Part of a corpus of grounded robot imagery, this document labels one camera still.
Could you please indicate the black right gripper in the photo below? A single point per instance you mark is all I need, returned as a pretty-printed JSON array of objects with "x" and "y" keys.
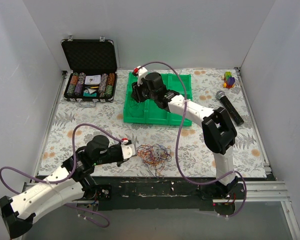
[{"x": 136, "y": 93}]

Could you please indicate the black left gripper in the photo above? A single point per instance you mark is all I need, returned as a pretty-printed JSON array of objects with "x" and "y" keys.
[{"x": 118, "y": 155}]

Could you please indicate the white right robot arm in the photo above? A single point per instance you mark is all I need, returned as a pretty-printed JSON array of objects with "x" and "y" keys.
[{"x": 219, "y": 133}]

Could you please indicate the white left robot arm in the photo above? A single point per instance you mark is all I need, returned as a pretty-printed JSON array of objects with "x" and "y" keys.
[{"x": 70, "y": 181}]

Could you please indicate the black poker chip case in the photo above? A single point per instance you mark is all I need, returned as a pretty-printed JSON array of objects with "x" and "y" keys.
[{"x": 91, "y": 57}]

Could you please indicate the floral patterned table mat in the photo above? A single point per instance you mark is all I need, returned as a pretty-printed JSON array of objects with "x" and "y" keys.
[{"x": 146, "y": 124}]

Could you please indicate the black microphone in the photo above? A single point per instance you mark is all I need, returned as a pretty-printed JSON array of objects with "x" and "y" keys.
[{"x": 221, "y": 96}]

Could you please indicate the colourful toy block figure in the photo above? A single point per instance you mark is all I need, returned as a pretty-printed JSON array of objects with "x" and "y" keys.
[{"x": 228, "y": 80}]

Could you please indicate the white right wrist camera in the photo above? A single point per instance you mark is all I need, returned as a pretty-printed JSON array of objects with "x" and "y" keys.
[{"x": 140, "y": 73}]

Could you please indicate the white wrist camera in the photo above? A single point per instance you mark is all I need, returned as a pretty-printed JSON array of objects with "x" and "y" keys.
[
  {"x": 128, "y": 149},
  {"x": 140, "y": 73}
]

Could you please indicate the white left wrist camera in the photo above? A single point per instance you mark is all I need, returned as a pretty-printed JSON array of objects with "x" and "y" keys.
[{"x": 128, "y": 149}]

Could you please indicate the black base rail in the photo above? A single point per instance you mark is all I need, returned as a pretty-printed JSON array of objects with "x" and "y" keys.
[{"x": 149, "y": 193}]

